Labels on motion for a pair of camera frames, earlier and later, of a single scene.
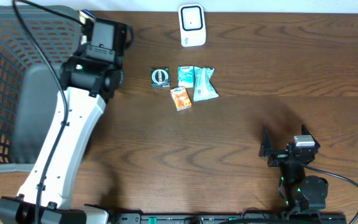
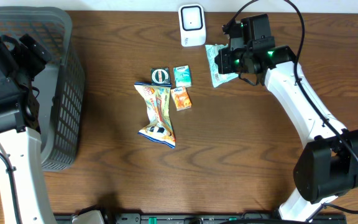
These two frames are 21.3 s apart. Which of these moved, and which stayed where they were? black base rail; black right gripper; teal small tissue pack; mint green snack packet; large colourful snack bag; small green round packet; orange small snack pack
Moved: black right gripper; large colourful snack bag; teal small tissue pack; mint green snack packet
Stayed: black base rail; small green round packet; orange small snack pack
